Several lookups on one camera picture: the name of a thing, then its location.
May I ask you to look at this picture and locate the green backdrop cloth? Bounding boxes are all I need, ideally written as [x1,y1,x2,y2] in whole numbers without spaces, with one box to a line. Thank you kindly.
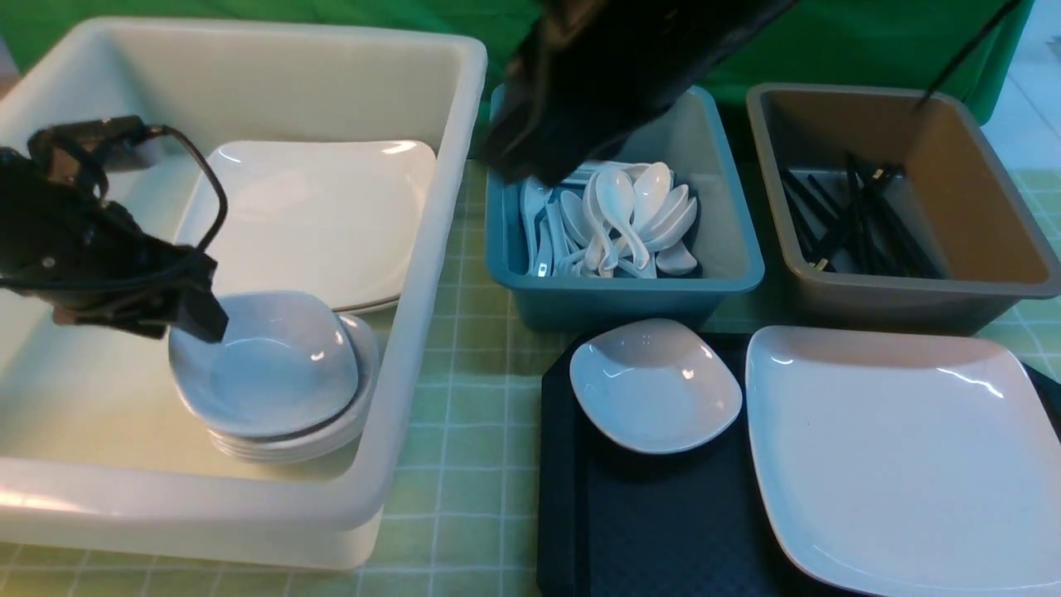
[1,1,1001,158]

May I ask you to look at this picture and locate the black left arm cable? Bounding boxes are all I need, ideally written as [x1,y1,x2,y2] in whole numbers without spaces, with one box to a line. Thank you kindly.
[0,124,230,299]

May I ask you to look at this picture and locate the white bowl tray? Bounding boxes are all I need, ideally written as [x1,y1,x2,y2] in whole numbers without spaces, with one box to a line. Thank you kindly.
[169,291,361,439]
[569,318,744,456]

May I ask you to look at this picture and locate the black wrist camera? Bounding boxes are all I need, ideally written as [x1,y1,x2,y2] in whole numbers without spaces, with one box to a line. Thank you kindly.
[27,115,164,194]

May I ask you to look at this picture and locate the black serving tray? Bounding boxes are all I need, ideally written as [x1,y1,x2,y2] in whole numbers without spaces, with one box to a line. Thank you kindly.
[535,330,1059,596]

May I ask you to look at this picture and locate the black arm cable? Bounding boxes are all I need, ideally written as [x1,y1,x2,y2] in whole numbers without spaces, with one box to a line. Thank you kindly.
[0,124,230,299]
[912,0,1025,113]

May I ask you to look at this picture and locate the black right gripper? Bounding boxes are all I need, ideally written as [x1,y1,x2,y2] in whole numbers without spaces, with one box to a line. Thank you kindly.
[481,1,793,185]

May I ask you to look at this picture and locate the white bowl stack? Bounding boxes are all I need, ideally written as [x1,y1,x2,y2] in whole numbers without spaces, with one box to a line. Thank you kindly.
[208,313,382,466]

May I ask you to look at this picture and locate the white square plate stack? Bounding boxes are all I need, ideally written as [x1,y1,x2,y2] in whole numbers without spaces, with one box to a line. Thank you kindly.
[207,140,436,311]

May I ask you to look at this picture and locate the grey-brown plastic bin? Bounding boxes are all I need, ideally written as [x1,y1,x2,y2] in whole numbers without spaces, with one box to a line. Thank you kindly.
[746,83,1059,335]

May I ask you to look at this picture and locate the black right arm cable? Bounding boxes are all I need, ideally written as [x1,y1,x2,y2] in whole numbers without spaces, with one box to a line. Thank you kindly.
[912,0,1025,113]

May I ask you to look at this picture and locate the white spoons pile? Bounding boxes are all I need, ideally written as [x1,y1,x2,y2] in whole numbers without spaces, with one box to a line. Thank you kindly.
[519,160,700,279]

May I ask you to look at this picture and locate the large white square plate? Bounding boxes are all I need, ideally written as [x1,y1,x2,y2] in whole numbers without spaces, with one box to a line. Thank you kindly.
[745,326,1060,596]

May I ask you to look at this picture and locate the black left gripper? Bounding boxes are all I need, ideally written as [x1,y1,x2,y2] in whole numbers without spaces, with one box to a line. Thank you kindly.
[2,148,229,344]

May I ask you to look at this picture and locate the black chopsticks pile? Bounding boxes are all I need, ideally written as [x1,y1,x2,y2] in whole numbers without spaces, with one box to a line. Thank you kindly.
[779,153,945,279]

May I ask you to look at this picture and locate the large white plastic tub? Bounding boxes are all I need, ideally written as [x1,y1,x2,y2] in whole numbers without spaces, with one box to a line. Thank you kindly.
[2,17,487,570]

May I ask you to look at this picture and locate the teal plastic bin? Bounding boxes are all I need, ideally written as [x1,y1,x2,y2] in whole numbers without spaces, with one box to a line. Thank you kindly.
[484,87,765,333]

